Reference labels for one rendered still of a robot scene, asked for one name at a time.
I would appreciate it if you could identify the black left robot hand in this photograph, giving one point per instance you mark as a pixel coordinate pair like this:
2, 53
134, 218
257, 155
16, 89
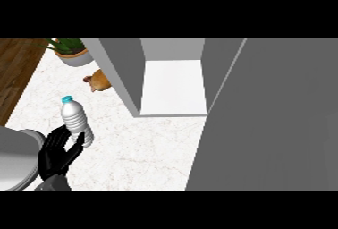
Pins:
56, 155

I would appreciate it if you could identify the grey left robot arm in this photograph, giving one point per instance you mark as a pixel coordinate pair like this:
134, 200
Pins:
18, 158

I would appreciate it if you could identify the clear water bottle blue cap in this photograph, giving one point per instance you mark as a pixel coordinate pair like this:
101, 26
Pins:
75, 119

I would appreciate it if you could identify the grey open cabinet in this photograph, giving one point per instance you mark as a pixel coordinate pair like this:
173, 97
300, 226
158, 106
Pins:
171, 86

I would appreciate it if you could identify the grey cabinet door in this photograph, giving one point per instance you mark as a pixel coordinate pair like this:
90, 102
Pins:
269, 119

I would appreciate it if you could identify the orange-brown squash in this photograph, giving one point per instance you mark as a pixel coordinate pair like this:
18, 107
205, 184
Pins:
101, 80

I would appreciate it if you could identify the green plant in white pot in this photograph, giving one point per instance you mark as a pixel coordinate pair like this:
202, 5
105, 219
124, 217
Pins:
70, 50

